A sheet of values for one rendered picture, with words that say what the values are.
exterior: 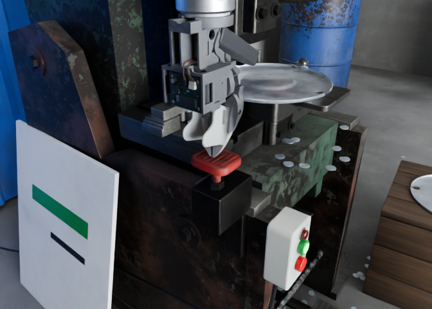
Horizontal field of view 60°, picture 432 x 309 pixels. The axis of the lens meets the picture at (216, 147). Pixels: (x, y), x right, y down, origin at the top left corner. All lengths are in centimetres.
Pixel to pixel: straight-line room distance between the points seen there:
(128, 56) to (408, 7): 347
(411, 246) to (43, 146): 113
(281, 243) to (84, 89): 59
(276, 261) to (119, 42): 59
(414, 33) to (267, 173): 349
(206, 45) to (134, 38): 48
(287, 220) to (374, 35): 367
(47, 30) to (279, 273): 75
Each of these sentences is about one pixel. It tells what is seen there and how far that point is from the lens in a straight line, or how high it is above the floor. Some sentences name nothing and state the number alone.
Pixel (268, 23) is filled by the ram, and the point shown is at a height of 91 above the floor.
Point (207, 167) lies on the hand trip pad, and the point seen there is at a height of 76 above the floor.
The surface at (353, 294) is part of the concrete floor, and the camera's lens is 147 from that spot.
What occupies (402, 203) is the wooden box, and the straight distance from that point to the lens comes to 133.
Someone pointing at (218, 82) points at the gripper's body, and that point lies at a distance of 50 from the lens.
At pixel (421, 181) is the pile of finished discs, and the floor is 35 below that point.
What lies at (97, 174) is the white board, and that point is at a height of 56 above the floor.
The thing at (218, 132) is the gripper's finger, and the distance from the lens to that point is 55.
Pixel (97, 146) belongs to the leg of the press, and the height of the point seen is 62.
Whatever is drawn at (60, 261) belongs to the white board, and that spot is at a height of 23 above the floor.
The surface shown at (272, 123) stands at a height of 70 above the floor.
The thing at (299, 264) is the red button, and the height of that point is 55.
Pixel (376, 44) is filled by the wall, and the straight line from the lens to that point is 426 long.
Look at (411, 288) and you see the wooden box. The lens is 142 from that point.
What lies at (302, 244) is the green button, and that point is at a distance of 70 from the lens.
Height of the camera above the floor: 104
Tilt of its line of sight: 27 degrees down
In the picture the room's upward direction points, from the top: straight up
